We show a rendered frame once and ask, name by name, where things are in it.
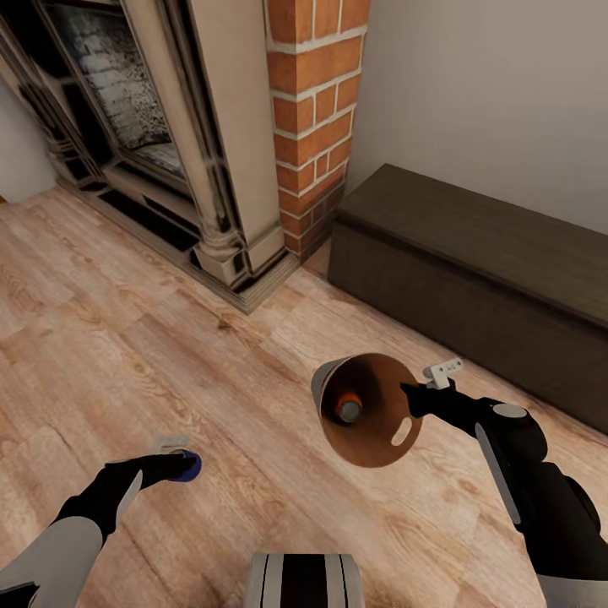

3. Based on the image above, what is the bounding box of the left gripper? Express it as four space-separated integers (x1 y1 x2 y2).
144 453 197 484

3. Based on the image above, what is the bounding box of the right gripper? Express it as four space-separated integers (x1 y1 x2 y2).
400 378 464 425

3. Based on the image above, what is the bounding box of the can of soda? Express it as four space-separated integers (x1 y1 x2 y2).
170 449 202 482
327 380 363 422

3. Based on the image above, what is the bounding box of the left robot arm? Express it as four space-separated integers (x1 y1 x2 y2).
0 433 197 608

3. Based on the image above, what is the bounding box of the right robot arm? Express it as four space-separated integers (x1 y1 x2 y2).
400 357 608 608

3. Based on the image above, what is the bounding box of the trash can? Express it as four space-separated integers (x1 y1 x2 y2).
311 352 424 469

